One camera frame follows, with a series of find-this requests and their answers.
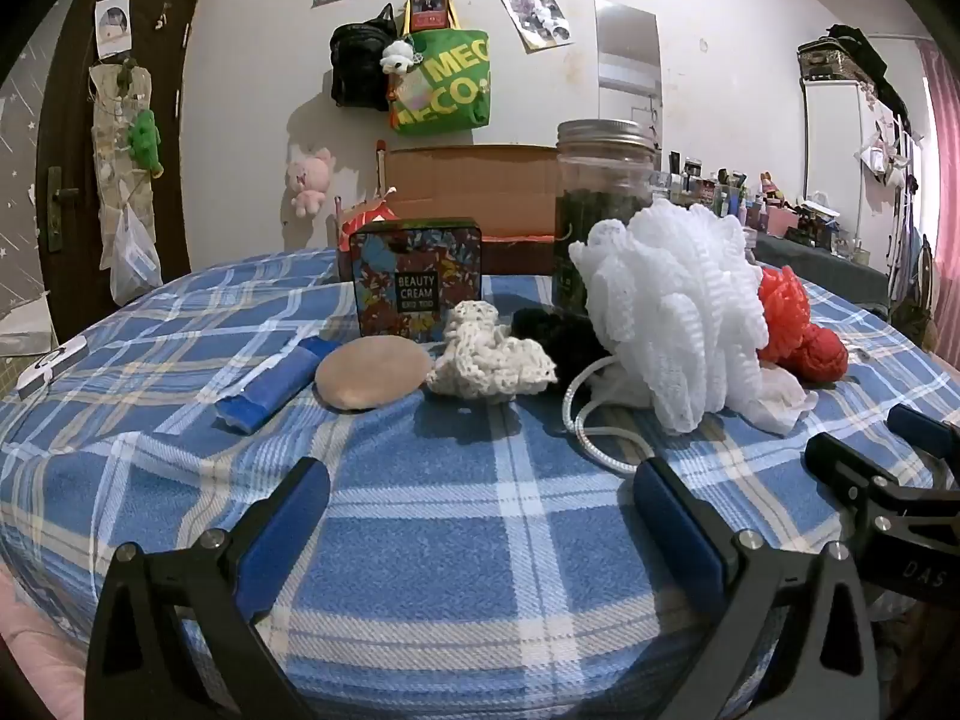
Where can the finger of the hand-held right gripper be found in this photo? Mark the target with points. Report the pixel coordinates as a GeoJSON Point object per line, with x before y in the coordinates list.
{"type": "Point", "coordinates": [926, 427]}
{"type": "Point", "coordinates": [840, 465]}

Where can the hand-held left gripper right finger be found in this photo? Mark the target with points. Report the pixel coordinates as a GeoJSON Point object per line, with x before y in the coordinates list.
{"type": "Point", "coordinates": [675, 532]}

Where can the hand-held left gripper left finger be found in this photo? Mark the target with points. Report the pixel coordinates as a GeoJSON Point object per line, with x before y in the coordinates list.
{"type": "Point", "coordinates": [289, 510]}

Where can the tan round powder puff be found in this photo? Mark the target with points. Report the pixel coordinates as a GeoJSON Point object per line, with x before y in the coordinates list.
{"type": "Point", "coordinates": [371, 375]}

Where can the red mesh bath pouf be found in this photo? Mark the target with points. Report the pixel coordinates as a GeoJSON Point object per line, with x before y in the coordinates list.
{"type": "Point", "coordinates": [784, 307]}

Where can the white mesh bath pouf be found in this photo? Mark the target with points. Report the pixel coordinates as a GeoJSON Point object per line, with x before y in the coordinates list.
{"type": "Point", "coordinates": [667, 300]}

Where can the cream crochet cloth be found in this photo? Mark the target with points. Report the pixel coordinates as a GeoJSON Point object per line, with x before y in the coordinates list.
{"type": "Point", "coordinates": [480, 360]}

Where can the cardboard box red lining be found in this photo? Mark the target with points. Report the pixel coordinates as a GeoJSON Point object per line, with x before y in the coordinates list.
{"type": "Point", "coordinates": [465, 180]}

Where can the blue plaid blanket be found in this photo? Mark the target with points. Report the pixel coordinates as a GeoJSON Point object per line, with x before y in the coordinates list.
{"type": "Point", "coordinates": [450, 480]}

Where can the desk with dark cloth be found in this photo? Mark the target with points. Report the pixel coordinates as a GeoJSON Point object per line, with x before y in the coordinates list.
{"type": "Point", "coordinates": [817, 262]}

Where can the black fuzzy scrunchie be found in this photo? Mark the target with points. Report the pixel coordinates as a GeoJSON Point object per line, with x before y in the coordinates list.
{"type": "Point", "coordinates": [555, 334]}

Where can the pink curtain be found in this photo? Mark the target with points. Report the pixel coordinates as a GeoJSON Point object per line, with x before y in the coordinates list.
{"type": "Point", "coordinates": [946, 165]}

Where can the floral tin box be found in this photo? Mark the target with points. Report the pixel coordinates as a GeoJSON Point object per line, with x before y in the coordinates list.
{"type": "Point", "coordinates": [416, 277]}

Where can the white flat device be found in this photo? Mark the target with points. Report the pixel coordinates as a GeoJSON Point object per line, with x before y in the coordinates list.
{"type": "Point", "coordinates": [52, 367]}

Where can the white hanging cloth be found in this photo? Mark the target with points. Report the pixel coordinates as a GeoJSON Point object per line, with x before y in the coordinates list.
{"type": "Point", "coordinates": [874, 154]}

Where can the white cabinet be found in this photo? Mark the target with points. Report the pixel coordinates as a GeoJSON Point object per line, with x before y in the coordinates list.
{"type": "Point", "coordinates": [840, 150]}

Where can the clear plastic bag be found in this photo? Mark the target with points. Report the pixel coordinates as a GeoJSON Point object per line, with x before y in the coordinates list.
{"type": "Point", "coordinates": [135, 262]}

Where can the side table with bottles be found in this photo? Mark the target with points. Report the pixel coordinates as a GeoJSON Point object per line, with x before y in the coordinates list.
{"type": "Point", "coordinates": [727, 191]}

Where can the pink plush toy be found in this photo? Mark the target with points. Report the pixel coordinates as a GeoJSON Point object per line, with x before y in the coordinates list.
{"type": "Point", "coordinates": [309, 180]}

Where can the large glass jar green contents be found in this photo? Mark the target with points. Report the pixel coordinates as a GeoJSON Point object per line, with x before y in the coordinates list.
{"type": "Point", "coordinates": [600, 187]}

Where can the black garment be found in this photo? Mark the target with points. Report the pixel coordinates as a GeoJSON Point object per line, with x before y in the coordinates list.
{"type": "Point", "coordinates": [877, 60]}

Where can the patterned storage box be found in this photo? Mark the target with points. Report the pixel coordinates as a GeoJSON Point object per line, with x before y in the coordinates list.
{"type": "Point", "coordinates": [825, 60]}

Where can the green plush toy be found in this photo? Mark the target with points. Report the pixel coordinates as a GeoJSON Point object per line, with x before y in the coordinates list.
{"type": "Point", "coordinates": [142, 139]}

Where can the clear hanging door organizer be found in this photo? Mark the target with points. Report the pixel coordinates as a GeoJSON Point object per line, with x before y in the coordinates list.
{"type": "Point", "coordinates": [112, 135]}

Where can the white air conditioner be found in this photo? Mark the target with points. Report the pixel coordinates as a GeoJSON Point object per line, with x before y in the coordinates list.
{"type": "Point", "coordinates": [630, 79]}

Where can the dark brown wooden door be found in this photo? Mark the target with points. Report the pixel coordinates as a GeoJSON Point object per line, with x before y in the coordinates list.
{"type": "Point", "coordinates": [67, 127]}

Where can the green tote bag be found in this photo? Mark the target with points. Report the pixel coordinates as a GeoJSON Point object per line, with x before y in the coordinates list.
{"type": "Point", "coordinates": [442, 82]}

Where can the black backpack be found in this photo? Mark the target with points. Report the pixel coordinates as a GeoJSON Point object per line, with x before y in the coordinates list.
{"type": "Point", "coordinates": [360, 60]}

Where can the paper photo on door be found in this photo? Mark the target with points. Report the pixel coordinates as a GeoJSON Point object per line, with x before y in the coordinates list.
{"type": "Point", "coordinates": [112, 24]}

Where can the red framed photo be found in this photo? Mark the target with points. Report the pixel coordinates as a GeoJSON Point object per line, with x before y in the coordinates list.
{"type": "Point", "coordinates": [429, 11]}

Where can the photo print on wall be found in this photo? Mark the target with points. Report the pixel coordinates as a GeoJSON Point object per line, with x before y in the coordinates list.
{"type": "Point", "coordinates": [536, 19]}

